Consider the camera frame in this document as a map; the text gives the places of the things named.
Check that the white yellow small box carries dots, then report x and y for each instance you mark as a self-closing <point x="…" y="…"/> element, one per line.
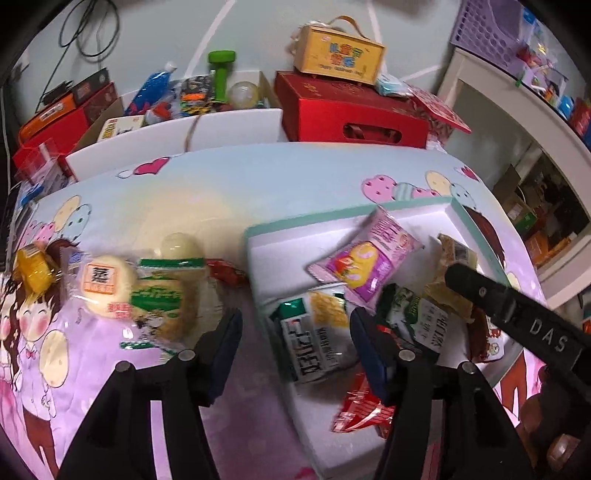
<point x="115" y="127"/>

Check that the dark patterned toy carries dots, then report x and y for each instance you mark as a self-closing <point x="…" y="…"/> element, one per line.
<point x="196" y="94"/>

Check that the green dumbbell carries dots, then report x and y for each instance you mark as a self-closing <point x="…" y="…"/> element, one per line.
<point x="221" y="76"/>

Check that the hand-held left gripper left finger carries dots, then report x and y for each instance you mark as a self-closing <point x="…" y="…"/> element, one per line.
<point x="226" y="350"/>

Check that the red snack packet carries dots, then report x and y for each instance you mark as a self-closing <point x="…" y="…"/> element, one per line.
<point x="360" y="406"/>

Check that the red gift box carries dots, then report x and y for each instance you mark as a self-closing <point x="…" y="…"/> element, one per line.
<point x="323" y="106"/>

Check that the clear round ball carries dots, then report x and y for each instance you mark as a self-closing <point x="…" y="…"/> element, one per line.
<point x="247" y="94"/>

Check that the dark red biscuit packet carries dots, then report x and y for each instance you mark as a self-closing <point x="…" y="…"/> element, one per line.
<point x="485" y="341"/>

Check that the blue bag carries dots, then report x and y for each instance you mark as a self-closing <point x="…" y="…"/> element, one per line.
<point x="152" y="87"/>

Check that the white box with teal rim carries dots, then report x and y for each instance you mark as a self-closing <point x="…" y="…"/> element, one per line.
<point x="286" y="249"/>

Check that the purple cake roll packet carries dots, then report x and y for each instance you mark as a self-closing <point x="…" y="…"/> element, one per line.
<point x="369" y="258"/>

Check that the white shelf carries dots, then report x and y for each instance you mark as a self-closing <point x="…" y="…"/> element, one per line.
<point x="508" y="106"/>

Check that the orange flat box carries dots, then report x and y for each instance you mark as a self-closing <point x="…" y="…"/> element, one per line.
<point x="51" y="113"/>

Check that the cartoon printed blanket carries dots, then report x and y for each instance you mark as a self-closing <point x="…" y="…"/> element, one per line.
<point x="277" y="194"/>

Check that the red flat box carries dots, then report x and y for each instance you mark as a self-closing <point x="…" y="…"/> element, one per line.
<point x="60" y="131"/>

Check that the white green biscuit packet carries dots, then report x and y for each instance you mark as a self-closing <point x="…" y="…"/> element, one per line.
<point x="314" y="341"/>

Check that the beige snack packet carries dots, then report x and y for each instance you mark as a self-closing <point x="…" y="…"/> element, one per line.
<point x="457" y="251"/>

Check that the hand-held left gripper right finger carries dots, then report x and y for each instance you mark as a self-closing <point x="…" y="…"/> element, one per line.
<point x="369" y="350"/>

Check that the purple plastic basket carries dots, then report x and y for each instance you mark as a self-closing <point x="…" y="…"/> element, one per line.
<point x="485" y="23"/>

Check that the yellow jelly packet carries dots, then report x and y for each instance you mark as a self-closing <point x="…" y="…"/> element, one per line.
<point x="34" y="272"/>

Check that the dark green white snack packet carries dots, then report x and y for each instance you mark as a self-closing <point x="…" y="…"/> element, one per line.
<point x="415" y="318"/>

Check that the cream round ball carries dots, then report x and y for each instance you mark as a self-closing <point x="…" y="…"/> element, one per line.
<point x="180" y="247"/>

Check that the green label cookie packet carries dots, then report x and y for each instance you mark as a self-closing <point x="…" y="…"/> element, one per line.
<point x="157" y="300"/>

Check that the clear plastic box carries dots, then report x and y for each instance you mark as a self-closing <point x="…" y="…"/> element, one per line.
<point x="46" y="170"/>

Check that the white cardboard box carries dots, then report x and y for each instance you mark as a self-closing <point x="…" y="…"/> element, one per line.
<point x="184" y="131"/>

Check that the person's right hand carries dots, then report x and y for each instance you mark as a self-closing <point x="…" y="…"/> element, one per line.
<point x="554" y="443"/>

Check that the white steamed cake packet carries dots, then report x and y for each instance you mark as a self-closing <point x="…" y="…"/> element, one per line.
<point x="101" y="281"/>

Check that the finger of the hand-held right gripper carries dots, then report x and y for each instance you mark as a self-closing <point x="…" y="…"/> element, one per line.
<point x="508" y="309"/>

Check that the light blue packet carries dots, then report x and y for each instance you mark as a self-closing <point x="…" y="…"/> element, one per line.
<point x="390" y="85"/>

